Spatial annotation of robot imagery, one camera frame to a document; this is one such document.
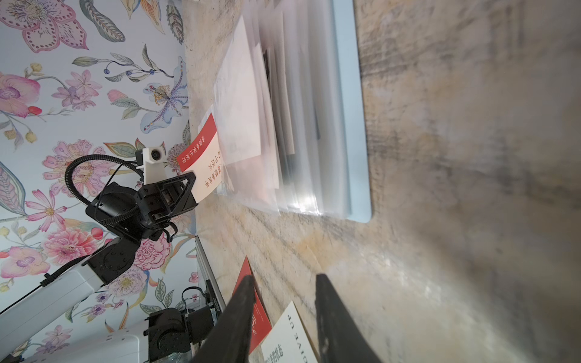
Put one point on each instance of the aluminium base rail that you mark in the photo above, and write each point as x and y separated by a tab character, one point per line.
209	267

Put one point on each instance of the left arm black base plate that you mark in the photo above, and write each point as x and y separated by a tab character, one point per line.
178	330

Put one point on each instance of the red card pink characters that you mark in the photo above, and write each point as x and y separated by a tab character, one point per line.
261	325

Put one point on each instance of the cream card red top band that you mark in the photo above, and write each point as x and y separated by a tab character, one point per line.
203	157

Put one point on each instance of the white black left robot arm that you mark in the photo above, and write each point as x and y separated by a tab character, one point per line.
73	282

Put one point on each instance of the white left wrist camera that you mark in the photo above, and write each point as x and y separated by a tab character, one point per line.
151	162

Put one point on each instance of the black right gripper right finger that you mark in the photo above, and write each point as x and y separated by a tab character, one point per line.
339	338

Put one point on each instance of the white card black text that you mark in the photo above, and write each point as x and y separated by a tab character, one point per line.
288	341

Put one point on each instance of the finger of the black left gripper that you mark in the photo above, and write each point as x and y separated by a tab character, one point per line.
176	193

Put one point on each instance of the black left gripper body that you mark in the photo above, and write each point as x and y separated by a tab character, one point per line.
135	215

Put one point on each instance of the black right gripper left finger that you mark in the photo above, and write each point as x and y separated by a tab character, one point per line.
230	339

